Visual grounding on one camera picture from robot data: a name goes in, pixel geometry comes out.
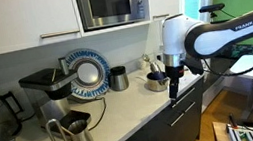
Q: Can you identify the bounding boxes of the black appliance power cable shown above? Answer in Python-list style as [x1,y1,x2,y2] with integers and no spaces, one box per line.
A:
[82,95,111,132]

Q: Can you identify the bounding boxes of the wooden crate with tools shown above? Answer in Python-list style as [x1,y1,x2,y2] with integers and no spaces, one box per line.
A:
[210,109,253,141]

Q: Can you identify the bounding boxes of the white upper cabinet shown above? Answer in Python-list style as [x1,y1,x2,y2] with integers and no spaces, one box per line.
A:
[0,0,189,57]

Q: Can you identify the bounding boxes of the black and steel coffee maker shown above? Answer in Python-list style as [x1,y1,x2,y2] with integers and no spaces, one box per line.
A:
[15,54,94,138]

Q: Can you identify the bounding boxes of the blue patterned plate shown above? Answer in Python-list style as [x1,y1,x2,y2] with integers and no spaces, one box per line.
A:
[62,45,115,102]

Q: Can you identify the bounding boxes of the steel pot with handle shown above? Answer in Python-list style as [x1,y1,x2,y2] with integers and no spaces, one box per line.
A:
[145,68,173,94]

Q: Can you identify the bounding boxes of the steel drawer handle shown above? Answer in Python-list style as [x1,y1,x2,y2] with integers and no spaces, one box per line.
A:
[169,86,199,109]
[183,101,198,113]
[167,111,187,128]

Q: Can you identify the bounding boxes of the dark lower cabinet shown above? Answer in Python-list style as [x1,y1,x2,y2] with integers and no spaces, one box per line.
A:
[103,74,216,141]

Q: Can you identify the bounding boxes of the steel pasta spoon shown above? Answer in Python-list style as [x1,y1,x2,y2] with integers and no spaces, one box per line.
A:
[140,53,154,66]

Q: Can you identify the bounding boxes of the steel microwave oven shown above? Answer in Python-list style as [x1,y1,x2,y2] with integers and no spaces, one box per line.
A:
[74,0,154,33]

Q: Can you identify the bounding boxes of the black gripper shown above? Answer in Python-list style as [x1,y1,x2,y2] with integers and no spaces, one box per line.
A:
[164,63,192,101]

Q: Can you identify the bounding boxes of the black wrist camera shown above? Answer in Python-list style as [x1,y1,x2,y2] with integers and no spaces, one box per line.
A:
[180,53,206,79]

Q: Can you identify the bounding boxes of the steel canister with black lid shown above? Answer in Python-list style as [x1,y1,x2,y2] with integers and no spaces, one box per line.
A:
[107,64,131,94]

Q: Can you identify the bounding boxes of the black camera on stand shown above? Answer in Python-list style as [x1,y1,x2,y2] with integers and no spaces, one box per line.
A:
[198,1,228,24]

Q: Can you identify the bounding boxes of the steel cabinet handle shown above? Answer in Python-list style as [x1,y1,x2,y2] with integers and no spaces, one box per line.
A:
[152,12,171,20]
[38,27,81,40]

